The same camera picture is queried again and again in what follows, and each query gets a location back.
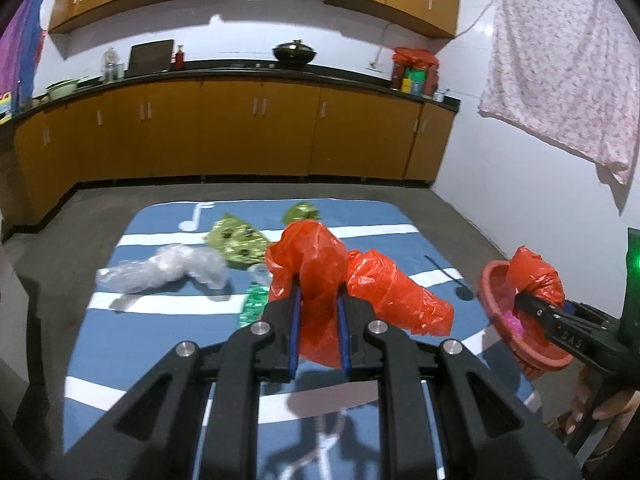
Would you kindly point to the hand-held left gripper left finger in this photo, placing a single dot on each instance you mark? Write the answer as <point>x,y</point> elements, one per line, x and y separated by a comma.
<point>235,375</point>

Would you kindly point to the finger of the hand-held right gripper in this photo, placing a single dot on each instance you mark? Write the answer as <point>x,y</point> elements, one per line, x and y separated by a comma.
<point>532,307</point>
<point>590,312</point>

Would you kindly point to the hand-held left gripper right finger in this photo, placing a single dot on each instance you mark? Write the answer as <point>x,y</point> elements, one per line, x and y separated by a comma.
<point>415,390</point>

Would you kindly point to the pink plastic bag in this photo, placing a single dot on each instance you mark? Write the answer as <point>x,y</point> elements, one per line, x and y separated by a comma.
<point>515,322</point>

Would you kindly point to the red plastic basket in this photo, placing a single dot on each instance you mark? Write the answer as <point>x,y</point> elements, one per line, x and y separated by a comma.
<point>487,285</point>

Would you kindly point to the person's right hand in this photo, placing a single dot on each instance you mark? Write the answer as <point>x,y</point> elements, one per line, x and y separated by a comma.
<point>580,400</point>

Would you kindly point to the shiny green foil wrapper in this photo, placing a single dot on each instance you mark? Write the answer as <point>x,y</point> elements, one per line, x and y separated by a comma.
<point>255,305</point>

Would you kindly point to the blue music-note blanket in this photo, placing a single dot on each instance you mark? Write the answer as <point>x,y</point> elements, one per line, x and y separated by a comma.
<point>150,332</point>

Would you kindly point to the long red plastic bag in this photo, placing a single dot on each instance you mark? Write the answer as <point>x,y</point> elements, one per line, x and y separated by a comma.
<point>400,295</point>

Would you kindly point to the small clear plastic wrapper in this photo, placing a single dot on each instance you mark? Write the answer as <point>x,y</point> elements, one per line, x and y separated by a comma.
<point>259,274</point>

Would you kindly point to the clear plastic bag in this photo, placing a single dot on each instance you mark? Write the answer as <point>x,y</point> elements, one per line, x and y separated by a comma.
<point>165,270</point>

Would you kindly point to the yellow-green printed plastic bag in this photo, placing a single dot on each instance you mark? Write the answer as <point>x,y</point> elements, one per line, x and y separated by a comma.
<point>235,240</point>

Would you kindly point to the plain green plastic bag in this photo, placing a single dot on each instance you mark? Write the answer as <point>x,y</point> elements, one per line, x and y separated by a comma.
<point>300,211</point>

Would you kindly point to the white cup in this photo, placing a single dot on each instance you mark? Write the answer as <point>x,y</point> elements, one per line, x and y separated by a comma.
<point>439,96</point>

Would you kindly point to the wooden base cabinets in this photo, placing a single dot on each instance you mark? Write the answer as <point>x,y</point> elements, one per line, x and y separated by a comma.
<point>225,130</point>

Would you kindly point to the pink floral hanging sheet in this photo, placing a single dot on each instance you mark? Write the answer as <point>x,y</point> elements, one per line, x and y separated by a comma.
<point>550,60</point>

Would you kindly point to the green box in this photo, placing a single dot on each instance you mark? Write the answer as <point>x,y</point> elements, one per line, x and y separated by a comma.
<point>414,76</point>

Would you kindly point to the red bag on canisters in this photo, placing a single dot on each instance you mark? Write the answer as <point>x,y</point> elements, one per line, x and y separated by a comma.
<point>415,56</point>

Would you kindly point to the black kitchen countertop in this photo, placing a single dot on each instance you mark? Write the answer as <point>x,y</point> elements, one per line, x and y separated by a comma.
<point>225,67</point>

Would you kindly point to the red bottle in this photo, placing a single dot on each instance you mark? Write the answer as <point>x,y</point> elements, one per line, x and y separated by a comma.
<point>177,60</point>

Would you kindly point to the black wok with lid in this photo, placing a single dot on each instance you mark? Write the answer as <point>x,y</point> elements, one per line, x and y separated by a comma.
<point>295,52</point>

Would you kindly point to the dark cutting board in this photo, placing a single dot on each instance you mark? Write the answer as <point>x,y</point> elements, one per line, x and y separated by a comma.
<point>150,57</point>

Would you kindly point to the glass jar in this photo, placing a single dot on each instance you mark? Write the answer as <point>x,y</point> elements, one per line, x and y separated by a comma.
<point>111,67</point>

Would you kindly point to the green basin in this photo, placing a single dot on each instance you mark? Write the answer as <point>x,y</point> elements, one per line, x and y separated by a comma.
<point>62,90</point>

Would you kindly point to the yellow plastic bottle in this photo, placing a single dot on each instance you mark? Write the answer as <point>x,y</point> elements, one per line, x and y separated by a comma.
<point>5,110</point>

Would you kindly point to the purple hanging cloth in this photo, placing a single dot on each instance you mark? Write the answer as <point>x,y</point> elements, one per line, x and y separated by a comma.
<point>22,45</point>

